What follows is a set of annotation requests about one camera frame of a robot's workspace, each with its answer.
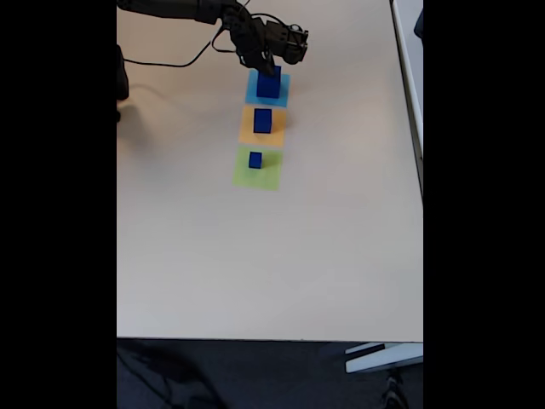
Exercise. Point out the green paper square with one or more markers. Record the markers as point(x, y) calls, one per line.
point(272, 174)

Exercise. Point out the white side table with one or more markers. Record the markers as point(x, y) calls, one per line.
point(411, 85)

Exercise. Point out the white table foot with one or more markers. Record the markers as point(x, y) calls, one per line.
point(383, 360)

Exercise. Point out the medium blue cube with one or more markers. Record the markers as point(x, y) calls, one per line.
point(262, 123)

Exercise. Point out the black stand leg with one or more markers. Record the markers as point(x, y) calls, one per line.
point(394, 392)

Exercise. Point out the small blue cube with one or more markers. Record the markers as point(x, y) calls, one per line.
point(255, 163)

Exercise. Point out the large blue cube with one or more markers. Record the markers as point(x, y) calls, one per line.
point(268, 87)

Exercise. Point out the blue paper square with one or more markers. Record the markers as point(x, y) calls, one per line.
point(251, 97)

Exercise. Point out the orange paper square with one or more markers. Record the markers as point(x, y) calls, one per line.
point(244, 136)

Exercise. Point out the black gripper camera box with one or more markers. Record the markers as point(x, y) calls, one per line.
point(243, 57)

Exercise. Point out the dark blue object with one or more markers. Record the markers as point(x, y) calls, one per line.
point(419, 23)

